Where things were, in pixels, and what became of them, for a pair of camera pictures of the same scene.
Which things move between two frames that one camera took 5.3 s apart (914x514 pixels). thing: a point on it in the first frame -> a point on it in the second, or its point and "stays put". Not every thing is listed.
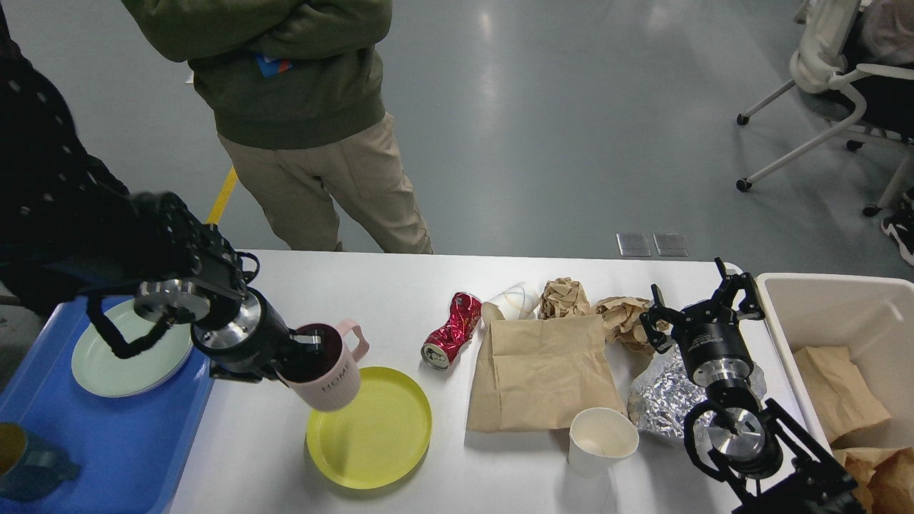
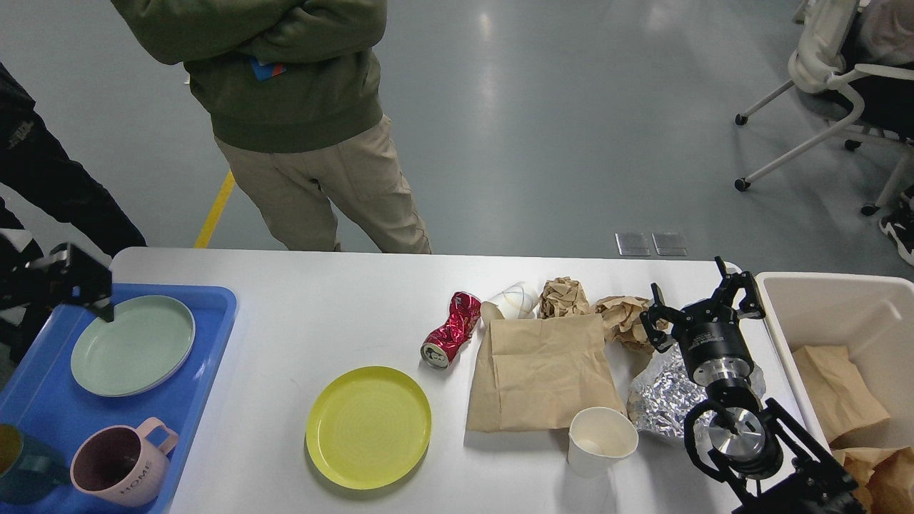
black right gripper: (708, 334) stays put
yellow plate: (378, 440) stays put
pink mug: (327, 378) -> (121, 465)
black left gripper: (249, 343) -> (48, 287)
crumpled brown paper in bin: (885, 477) stays put
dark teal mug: (30, 469) stays put
